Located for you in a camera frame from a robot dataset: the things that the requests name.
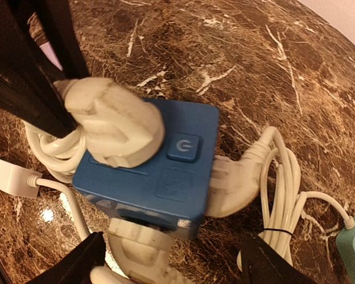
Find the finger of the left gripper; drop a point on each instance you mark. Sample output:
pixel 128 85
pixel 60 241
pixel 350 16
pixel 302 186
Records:
pixel 27 76
pixel 56 20

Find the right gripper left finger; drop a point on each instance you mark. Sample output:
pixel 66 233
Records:
pixel 76 266

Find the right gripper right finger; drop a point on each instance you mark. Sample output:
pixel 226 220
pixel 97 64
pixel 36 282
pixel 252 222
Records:
pixel 261 264

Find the dark blue cube socket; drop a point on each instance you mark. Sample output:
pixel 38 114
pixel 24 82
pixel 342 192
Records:
pixel 170 190

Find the purple power strip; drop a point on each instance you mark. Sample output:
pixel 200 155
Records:
pixel 47 49

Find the white power strip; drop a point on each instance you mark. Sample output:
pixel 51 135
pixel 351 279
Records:
pixel 18 181

